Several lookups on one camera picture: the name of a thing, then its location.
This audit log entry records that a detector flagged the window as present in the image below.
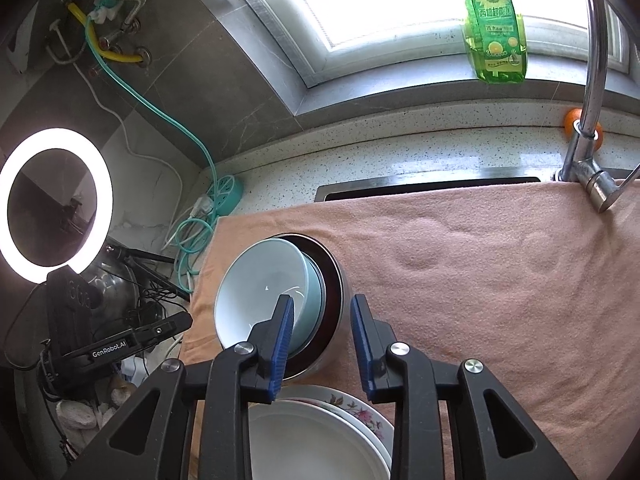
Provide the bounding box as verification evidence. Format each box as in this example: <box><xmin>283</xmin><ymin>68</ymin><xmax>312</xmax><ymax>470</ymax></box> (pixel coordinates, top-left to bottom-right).
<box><xmin>210</xmin><ymin>0</ymin><xmax>631</xmax><ymax>91</ymax></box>

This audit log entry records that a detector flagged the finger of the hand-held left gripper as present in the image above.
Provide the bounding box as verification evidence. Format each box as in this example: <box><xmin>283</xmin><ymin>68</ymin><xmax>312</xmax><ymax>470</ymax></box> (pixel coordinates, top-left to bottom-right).
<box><xmin>132</xmin><ymin>311</ymin><xmax>193</xmax><ymax>350</ymax></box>

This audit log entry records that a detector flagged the small floral plate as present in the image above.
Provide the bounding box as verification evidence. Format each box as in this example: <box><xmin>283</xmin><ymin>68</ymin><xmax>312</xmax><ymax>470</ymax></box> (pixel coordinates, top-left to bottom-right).
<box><xmin>300</xmin><ymin>394</ymin><xmax>394</xmax><ymax>471</ymax></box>

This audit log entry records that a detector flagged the stainless steel bowl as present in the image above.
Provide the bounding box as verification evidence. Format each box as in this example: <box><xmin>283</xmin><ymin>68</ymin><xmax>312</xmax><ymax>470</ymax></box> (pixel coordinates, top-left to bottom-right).
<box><xmin>260</xmin><ymin>232</ymin><xmax>345</xmax><ymax>378</ymax></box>

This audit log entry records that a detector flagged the steel wok lid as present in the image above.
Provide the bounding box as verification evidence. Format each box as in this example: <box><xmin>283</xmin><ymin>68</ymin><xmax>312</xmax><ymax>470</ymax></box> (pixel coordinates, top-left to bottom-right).
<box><xmin>75</xmin><ymin>255</ymin><xmax>146</xmax><ymax>321</ymax></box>

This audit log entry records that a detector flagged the chrome faucet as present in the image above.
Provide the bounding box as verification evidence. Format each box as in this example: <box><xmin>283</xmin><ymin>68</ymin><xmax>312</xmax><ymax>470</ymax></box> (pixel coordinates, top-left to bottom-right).
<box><xmin>552</xmin><ymin>0</ymin><xmax>640</xmax><ymax>213</ymax></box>

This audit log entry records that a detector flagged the peach towel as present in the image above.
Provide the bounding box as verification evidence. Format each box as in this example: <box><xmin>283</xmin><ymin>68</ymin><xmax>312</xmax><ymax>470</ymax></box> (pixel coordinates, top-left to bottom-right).
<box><xmin>177</xmin><ymin>177</ymin><xmax>640</xmax><ymax>480</ymax></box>

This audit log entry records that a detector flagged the green detergent bottle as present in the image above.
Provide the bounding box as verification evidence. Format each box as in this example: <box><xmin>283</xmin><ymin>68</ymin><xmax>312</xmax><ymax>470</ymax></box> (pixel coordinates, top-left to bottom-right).
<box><xmin>454</xmin><ymin>0</ymin><xmax>528</xmax><ymax>83</ymax></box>

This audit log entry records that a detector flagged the large floral plate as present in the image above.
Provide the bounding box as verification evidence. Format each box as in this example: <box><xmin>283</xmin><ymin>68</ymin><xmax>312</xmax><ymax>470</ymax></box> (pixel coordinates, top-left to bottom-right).
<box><xmin>280</xmin><ymin>385</ymin><xmax>396</xmax><ymax>466</ymax></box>

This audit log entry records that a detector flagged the black tripod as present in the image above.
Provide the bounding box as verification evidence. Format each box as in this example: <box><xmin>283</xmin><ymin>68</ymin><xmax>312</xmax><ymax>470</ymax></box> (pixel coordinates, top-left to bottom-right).
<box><xmin>102</xmin><ymin>242</ymin><xmax>193</xmax><ymax>303</ymax></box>

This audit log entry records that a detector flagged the light blue bowl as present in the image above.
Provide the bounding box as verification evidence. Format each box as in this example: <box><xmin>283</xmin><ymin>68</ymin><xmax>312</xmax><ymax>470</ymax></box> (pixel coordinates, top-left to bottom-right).
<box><xmin>214</xmin><ymin>238</ymin><xmax>326</xmax><ymax>356</ymax></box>

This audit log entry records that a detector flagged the white plate with small print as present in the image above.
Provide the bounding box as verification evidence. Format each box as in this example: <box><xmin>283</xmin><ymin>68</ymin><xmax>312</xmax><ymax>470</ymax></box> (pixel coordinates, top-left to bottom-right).
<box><xmin>247</xmin><ymin>399</ymin><xmax>391</xmax><ymax>480</ymax></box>

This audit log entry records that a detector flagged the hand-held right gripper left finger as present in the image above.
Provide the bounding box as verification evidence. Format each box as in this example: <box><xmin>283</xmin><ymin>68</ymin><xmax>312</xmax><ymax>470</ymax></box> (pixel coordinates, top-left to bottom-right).
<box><xmin>62</xmin><ymin>294</ymin><xmax>296</xmax><ymax>480</ymax></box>

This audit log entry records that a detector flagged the person's left hand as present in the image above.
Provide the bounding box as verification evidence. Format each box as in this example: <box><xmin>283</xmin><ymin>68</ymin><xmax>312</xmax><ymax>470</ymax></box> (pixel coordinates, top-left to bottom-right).
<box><xmin>55</xmin><ymin>376</ymin><xmax>135</xmax><ymax>430</ymax></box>

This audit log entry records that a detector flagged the ring light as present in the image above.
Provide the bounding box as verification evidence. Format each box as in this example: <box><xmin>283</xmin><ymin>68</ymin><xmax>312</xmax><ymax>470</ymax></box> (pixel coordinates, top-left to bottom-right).
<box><xmin>0</xmin><ymin>127</ymin><xmax>108</xmax><ymax>286</ymax></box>

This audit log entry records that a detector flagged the teal cable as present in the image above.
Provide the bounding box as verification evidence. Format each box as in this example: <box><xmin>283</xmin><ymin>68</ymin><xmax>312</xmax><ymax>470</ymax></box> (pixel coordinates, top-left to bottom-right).
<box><xmin>85</xmin><ymin>2</ymin><xmax>236</xmax><ymax>296</ymax></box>

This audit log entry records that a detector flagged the teal round power strip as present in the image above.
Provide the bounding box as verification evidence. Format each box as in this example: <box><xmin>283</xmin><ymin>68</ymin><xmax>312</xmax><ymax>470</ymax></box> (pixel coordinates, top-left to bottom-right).
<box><xmin>205</xmin><ymin>175</ymin><xmax>245</xmax><ymax>221</ymax></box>

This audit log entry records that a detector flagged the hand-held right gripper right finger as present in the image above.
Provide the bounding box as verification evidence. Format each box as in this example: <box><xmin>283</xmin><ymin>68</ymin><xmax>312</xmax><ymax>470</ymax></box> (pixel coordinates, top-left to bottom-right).
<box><xmin>350</xmin><ymin>294</ymin><xmax>581</xmax><ymax>480</ymax></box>

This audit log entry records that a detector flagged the yellow hose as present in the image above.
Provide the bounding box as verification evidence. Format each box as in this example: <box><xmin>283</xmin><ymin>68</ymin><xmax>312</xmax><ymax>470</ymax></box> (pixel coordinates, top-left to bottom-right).
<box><xmin>65</xmin><ymin>0</ymin><xmax>146</xmax><ymax>66</ymax></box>

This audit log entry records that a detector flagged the orange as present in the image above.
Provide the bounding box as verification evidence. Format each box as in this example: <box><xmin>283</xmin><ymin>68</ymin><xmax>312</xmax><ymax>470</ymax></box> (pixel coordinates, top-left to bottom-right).
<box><xmin>562</xmin><ymin>107</ymin><xmax>605</xmax><ymax>151</ymax></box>

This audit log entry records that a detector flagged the thin white cable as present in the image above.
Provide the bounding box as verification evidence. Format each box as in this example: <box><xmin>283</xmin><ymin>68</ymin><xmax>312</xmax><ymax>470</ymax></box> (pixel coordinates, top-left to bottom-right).
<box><xmin>75</xmin><ymin>60</ymin><xmax>183</xmax><ymax>251</ymax></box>

